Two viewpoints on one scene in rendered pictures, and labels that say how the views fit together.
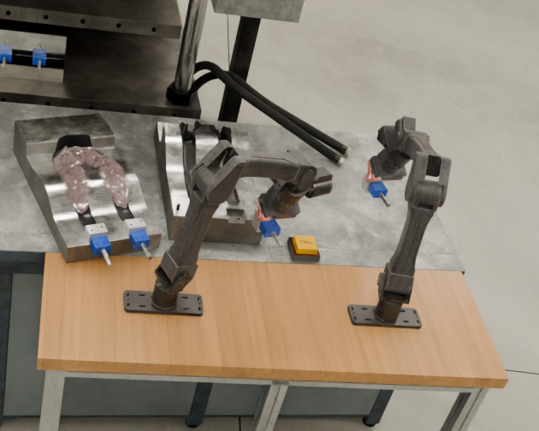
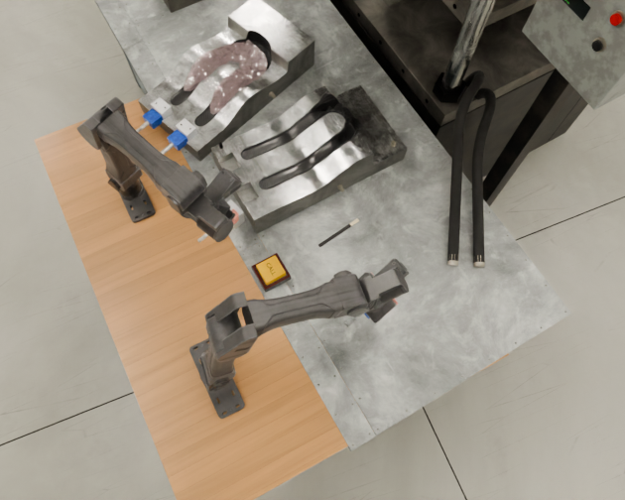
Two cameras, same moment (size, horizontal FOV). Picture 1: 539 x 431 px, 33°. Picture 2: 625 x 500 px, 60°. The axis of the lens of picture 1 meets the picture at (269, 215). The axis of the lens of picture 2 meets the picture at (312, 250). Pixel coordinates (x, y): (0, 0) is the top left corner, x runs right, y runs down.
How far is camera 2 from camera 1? 213 cm
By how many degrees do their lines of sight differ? 52
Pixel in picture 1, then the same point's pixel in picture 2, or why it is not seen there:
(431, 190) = (214, 336)
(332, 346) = (149, 338)
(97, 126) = (291, 46)
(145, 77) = not seen: hidden behind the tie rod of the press
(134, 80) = (443, 49)
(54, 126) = (267, 20)
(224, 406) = not seen: hidden behind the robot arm
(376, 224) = (368, 330)
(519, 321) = not seen: outside the picture
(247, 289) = (187, 245)
